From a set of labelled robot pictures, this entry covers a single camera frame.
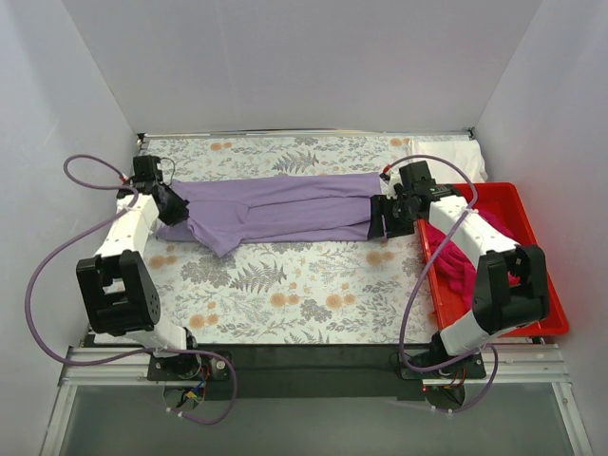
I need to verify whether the white folded t shirt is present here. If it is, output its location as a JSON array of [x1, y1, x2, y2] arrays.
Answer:
[[410, 140, 488, 184]]

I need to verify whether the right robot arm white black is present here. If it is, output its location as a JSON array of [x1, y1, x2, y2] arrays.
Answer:
[[368, 155, 550, 378]]

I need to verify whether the magenta t shirt in bin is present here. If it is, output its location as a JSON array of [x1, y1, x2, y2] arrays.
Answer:
[[427, 208, 520, 310]]

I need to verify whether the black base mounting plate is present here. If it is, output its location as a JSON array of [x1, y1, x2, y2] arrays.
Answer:
[[145, 342, 491, 403]]

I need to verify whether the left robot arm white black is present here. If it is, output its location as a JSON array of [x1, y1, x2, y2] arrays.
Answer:
[[76, 156, 202, 380]]

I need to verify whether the purple t shirt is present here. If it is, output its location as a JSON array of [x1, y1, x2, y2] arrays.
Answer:
[[156, 173, 381, 257]]

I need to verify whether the aluminium frame rail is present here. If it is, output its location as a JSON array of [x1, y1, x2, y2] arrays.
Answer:
[[39, 132, 594, 456]]

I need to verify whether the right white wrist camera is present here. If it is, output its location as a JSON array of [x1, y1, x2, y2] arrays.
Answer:
[[380, 171, 403, 200]]

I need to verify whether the red plastic bin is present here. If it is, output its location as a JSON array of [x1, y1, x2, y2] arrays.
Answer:
[[427, 182, 569, 337]]

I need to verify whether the floral table mat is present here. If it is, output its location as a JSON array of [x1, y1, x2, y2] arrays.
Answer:
[[143, 136, 436, 344]]

